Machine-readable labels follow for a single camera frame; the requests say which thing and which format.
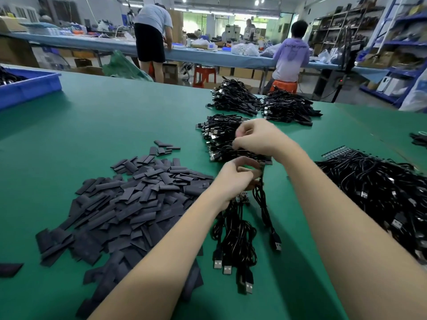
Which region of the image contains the person's right hand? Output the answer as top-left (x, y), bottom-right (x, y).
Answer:
top-left (232, 118), bottom-right (306, 167)

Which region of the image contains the person's left forearm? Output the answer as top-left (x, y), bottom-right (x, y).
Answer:
top-left (88, 195), bottom-right (234, 320)

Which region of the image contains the small upright cardboard box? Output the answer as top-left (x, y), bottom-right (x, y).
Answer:
top-left (162, 61), bottom-right (181, 84)

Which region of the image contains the person's left hand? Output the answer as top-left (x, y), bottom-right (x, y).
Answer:
top-left (210, 156), bottom-right (264, 211)

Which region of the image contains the long blue work table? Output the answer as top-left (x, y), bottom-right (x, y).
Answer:
top-left (10, 33), bottom-right (391, 72)

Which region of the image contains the blue plastic bin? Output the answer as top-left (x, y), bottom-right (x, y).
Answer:
top-left (0, 68), bottom-right (62, 111)

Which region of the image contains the orange plastic stool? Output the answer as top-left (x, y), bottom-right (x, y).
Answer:
top-left (270, 79), bottom-right (299, 95)

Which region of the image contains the large pile of black cables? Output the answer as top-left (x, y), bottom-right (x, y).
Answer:
top-left (317, 148), bottom-right (427, 264)

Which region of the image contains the black usb cable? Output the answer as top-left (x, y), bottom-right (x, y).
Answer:
top-left (251, 173), bottom-right (283, 254)

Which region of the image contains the green plastic bag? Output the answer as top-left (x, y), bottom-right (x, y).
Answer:
top-left (102, 50), bottom-right (154, 82)

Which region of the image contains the black tripod stand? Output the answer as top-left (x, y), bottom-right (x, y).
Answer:
top-left (327, 23), bottom-right (368, 103)

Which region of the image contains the large brown cardboard box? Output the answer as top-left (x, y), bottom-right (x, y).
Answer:
top-left (0, 36), bottom-right (40, 67)

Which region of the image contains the heap of finished black cables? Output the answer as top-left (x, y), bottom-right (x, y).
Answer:
top-left (196, 114), bottom-right (273, 165)

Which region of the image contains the joined bunch of black cables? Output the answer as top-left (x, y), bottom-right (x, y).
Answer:
top-left (210, 193), bottom-right (261, 295)

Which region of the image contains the red plastic stool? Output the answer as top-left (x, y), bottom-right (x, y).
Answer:
top-left (193, 65), bottom-right (218, 87)

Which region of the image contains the white plastic bag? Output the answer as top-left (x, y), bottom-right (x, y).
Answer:
top-left (399, 66), bottom-right (427, 112)

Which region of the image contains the open cardboard box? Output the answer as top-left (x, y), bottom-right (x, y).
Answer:
top-left (77, 65), bottom-right (104, 76)

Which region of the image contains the bundle of black cables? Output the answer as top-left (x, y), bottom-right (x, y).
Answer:
top-left (260, 88), bottom-right (323, 127)
top-left (207, 78), bottom-right (263, 117)

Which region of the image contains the blue metal shelving rack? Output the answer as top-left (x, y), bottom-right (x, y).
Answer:
top-left (360, 0), bottom-right (427, 107)

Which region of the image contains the pile of black sleeve strips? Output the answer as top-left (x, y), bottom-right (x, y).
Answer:
top-left (35, 140), bottom-right (216, 320)

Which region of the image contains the person's right forearm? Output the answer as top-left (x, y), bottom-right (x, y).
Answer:
top-left (283, 146), bottom-right (427, 320)

